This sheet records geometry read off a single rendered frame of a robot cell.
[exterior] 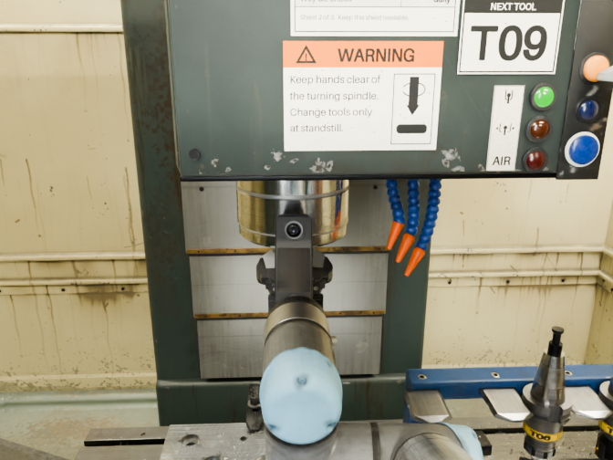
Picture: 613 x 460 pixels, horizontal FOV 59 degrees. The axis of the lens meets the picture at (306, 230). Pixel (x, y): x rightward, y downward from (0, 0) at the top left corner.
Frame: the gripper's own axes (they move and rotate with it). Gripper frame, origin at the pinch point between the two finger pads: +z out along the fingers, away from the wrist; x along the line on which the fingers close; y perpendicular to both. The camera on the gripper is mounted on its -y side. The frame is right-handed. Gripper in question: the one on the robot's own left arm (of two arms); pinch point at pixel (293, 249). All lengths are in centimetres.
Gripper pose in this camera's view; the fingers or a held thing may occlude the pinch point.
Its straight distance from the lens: 81.1
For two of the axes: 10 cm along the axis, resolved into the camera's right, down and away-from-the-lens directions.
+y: 0.0, 9.5, 3.3
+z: -0.5, -3.3, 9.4
